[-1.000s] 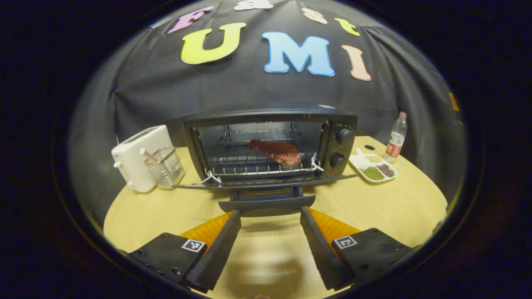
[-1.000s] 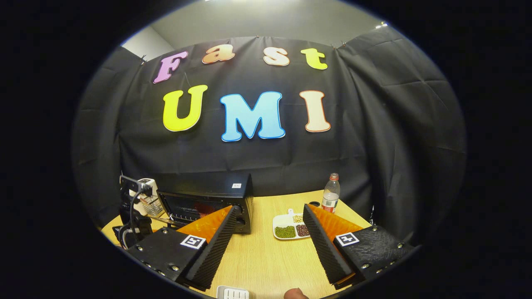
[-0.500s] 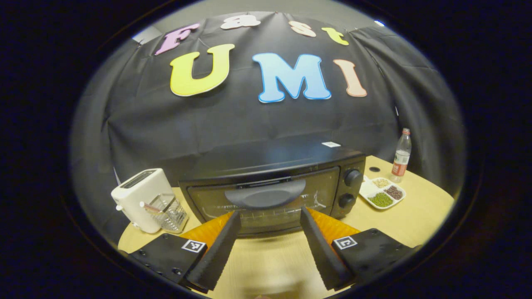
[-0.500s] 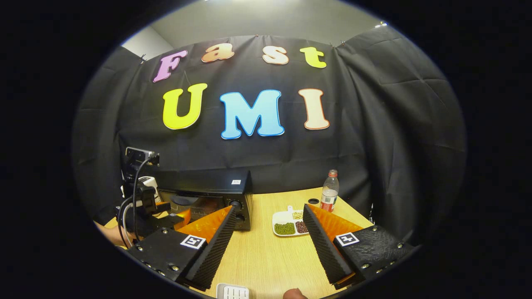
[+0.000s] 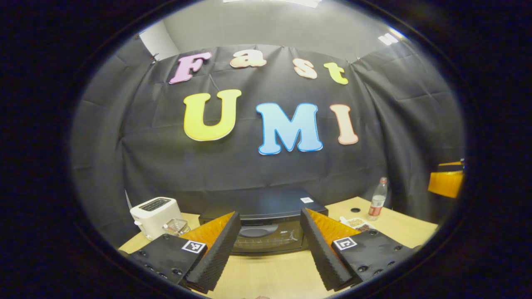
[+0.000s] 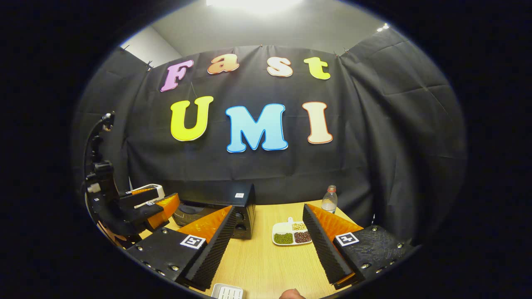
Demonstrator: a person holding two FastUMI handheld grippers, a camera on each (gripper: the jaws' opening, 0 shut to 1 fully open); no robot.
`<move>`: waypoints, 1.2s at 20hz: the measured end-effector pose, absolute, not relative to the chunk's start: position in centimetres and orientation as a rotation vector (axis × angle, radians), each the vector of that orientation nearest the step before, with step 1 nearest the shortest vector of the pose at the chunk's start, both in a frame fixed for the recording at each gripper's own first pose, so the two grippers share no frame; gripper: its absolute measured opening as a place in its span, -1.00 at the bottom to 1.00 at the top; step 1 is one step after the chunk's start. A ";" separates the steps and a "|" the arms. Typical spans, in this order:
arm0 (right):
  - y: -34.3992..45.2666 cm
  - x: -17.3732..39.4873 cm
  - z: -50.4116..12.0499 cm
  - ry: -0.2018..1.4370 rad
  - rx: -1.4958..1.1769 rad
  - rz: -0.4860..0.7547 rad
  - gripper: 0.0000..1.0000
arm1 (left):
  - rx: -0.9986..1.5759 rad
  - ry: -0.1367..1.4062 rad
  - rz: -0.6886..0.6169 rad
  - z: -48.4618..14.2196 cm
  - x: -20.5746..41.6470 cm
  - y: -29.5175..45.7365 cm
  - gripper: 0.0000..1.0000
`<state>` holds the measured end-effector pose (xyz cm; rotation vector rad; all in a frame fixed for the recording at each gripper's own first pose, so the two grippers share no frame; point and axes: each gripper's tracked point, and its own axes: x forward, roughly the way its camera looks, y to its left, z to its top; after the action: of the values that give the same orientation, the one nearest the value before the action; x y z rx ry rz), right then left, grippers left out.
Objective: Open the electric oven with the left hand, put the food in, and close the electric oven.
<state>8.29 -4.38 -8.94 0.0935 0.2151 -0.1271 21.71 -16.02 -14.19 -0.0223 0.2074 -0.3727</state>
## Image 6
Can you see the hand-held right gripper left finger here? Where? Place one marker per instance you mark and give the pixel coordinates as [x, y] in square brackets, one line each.
[208, 253]

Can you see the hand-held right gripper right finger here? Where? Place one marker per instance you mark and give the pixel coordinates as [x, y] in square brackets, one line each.
[324, 249]

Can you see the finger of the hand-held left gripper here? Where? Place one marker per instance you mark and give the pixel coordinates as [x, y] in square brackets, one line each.
[166, 205]
[139, 198]

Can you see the black electric oven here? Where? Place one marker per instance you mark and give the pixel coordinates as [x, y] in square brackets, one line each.
[232, 203]

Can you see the black oven knob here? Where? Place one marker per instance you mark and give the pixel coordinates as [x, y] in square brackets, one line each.
[239, 216]
[240, 227]

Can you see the white toaster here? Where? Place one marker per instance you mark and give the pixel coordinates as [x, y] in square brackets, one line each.
[149, 190]

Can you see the small white ribbed tray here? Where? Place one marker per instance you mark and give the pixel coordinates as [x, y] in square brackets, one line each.
[226, 292]

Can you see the white divided dish with beans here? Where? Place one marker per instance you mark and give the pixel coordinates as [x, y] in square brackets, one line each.
[284, 228]

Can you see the clear bottle with red label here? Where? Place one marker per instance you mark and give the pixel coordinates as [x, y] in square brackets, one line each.
[329, 201]

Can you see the large ceiling light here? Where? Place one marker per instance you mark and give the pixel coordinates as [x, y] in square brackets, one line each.
[253, 3]

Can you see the small ceiling spotlight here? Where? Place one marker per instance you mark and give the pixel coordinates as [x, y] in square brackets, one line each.
[382, 27]

